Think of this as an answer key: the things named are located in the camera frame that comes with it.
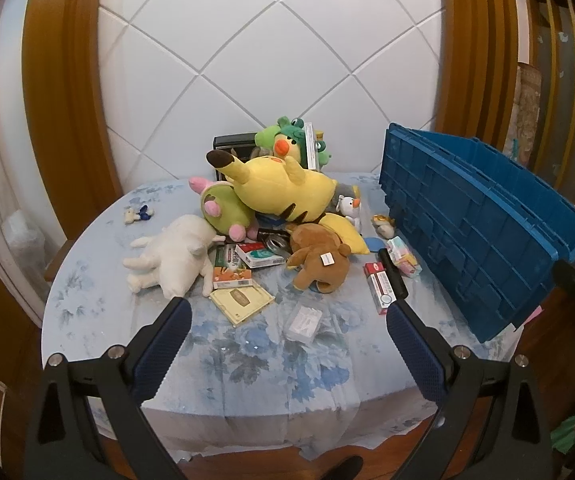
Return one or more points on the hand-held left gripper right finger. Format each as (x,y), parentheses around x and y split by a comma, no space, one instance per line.
(412,355)

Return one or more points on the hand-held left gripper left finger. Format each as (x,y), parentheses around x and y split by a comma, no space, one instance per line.
(165,345)

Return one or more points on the pastel tissue pack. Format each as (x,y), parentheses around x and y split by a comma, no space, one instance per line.
(402,257)

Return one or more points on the blue plastic crate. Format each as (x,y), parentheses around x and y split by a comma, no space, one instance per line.
(467,220)

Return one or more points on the brown bear plush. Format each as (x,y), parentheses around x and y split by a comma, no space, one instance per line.
(317,250)

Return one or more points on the red and white long box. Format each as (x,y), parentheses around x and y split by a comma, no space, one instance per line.
(380,290)

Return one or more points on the beige flat box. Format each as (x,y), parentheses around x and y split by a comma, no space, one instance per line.
(240,302)

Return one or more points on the white animal plush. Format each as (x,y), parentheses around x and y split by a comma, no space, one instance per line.
(177,255)

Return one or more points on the green and orange box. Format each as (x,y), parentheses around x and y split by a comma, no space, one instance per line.
(230,272)

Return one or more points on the clear plastic packet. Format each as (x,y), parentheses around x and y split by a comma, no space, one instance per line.
(303,322)

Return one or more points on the light blue foam piece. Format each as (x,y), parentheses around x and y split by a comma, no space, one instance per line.
(373,245)

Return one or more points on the red teal white box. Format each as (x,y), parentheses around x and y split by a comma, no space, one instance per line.
(257,255)

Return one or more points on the small tiger plush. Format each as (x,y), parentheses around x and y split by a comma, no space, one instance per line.
(385,227)

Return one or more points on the pink star plush green shorts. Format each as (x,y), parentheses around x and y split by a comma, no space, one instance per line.
(222,207)

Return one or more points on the white snowman plush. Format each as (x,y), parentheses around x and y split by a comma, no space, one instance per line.
(350,207)

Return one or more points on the large blue flat box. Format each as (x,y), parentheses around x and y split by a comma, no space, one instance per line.
(270,219)

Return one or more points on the grey furry plush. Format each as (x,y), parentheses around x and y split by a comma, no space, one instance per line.
(345,189)

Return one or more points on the yellow mouse plush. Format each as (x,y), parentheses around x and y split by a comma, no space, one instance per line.
(277,185)

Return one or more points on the wooden slat partition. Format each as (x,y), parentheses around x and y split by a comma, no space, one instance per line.
(567,85)

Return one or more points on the black box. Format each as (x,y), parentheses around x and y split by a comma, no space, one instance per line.
(232,141)

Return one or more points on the shiny printed flat box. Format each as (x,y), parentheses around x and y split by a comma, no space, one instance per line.
(310,145)

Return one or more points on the yellow duck plush green hood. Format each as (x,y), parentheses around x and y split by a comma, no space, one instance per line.
(287,135)

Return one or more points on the wooden frame post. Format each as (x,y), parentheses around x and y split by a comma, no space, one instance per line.
(472,35)
(67,85)

